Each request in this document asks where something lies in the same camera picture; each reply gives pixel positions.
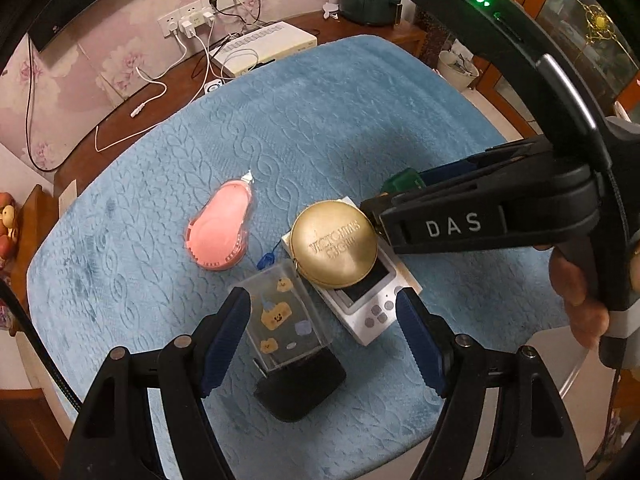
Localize round gold tin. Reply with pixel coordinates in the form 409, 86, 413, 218
290, 201, 379, 291

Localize clear case with bear stickers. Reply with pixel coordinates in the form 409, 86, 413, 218
227, 242, 337, 377

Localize black pouch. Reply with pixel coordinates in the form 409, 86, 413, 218
253, 346, 348, 423

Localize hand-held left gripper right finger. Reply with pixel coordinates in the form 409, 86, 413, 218
395, 289, 586, 480

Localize white waste bin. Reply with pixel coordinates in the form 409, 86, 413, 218
437, 40, 482, 92

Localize white charging cable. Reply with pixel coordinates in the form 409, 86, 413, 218
94, 25, 211, 153

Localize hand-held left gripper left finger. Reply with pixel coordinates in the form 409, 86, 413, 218
60, 287, 252, 480

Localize blue textured table cloth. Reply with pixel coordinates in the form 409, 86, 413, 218
25, 35, 581, 480

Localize white set-top box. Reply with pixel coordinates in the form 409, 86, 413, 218
212, 21, 319, 78

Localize small green box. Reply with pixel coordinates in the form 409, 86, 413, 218
380, 169, 426, 196

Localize black braided cable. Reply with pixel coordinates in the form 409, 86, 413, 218
0, 277, 83, 413

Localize person's right hand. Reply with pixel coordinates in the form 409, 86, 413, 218
547, 246, 612, 350

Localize white handheld game console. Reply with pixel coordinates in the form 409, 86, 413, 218
281, 230, 407, 347

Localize row of white wall sockets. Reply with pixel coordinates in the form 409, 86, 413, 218
156, 0, 261, 41

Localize white card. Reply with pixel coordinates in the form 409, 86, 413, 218
56, 179, 80, 213

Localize glass door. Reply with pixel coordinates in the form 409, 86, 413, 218
505, 0, 640, 116

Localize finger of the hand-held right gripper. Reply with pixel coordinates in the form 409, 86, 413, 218
359, 187, 426, 257
417, 140, 546, 190

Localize pink packaged round item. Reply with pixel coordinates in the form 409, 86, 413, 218
184, 172, 257, 272

